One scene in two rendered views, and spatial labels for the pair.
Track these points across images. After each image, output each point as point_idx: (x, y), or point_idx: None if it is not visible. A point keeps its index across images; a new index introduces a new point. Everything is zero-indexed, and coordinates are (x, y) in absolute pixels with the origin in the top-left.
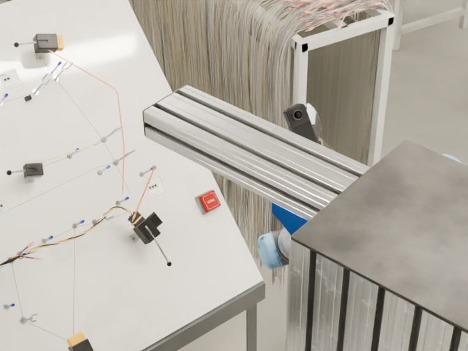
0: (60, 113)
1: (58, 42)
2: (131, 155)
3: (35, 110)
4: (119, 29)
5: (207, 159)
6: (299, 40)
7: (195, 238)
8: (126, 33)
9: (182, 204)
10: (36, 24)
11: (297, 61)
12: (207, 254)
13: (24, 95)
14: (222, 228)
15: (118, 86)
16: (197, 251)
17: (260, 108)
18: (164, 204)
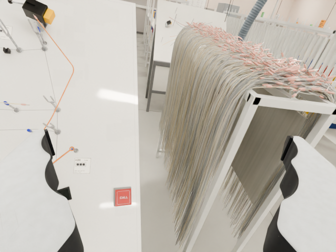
0: (31, 75)
1: (46, 13)
2: (76, 132)
3: (9, 62)
4: (118, 40)
5: None
6: (254, 93)
7: (96, 224)
8: (123, 45)
9: (100, 189)
10: (53, 7)
11: (244, 111)
12: (99, 243)
13: (6, 47)
14: (126, 224)
15: (95, 76)
16: (91, 237)
17: (204, 141)
18: (83, 183)
